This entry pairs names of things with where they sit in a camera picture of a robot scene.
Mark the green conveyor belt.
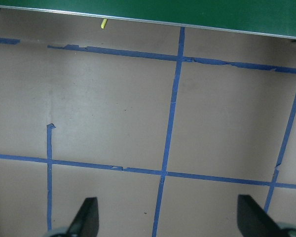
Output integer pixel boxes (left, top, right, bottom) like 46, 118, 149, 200
0, 0, 296, 47

